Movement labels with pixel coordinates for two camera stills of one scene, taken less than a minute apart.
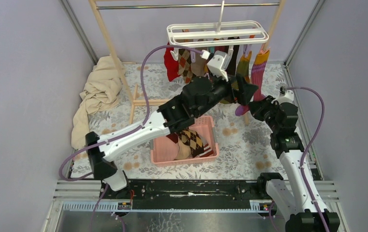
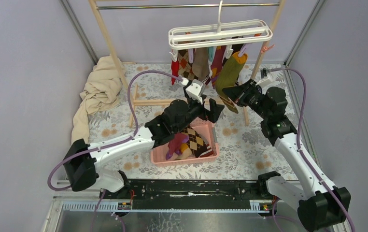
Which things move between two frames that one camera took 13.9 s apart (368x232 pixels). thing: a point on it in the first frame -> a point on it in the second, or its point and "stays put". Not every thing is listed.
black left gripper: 244,87 -> 212,114
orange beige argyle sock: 184,68 stays put
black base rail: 187,194 stays put
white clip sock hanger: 226,35 stays put
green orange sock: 242,71 -> 230,75
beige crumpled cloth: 102,91 stays put
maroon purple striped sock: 203,61 -> 217,64
